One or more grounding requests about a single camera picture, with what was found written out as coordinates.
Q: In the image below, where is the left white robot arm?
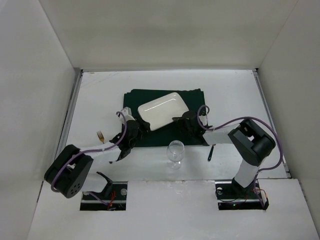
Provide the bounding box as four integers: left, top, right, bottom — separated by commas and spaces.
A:
44, 120, 150, 199

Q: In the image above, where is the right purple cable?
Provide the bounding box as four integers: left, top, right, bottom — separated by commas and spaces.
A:
196, 104, 284, 208

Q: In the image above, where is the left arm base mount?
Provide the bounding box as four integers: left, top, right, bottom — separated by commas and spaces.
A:
79, 181, 128, 212

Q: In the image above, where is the clear wine glass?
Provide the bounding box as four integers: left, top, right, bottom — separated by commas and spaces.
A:
166, 140, 185, 170

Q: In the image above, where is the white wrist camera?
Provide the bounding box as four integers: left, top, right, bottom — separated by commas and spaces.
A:
199, 114, 209, 128
119, 107, 135, 125

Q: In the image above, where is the gold knife black handle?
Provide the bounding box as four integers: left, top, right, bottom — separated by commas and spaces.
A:
207, 144, 215, 162

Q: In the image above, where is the dark green cloth placemat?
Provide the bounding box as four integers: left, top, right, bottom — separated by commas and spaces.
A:
123, 88, 205, 148

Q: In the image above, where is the purple cable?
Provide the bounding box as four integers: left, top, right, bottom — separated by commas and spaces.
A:
51, 111, 129, 204
196, 104, 284, 208

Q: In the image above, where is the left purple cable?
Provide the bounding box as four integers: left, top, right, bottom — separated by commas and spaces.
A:
51, 111, 129, 204

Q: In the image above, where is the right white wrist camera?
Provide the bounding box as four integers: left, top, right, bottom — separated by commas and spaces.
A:
199, 114, 209, 128

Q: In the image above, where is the gold fork black handle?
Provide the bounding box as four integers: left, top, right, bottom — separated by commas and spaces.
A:
96, 130, 105, 144

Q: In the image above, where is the white rectangular plate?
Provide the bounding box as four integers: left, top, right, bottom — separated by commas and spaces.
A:
137, 92, 189, 131

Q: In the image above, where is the right aluminium table rail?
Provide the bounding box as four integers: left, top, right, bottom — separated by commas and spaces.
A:
252, 68, 292, 179

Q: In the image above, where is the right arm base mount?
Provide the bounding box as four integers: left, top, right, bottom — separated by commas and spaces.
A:
215, 180, 270, 211

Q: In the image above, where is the aluminium table rail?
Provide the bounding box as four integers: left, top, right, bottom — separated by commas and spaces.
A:
252, 68, 292, 179
49, 69, 84, 181

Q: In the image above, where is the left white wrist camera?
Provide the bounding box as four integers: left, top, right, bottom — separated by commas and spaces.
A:
119, 107, 135, 125

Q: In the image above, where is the left aluminium table rail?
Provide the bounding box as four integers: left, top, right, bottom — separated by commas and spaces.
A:
49, 69, 84, 181

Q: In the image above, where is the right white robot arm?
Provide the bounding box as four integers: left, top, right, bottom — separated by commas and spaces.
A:
172, 111, 276, 196

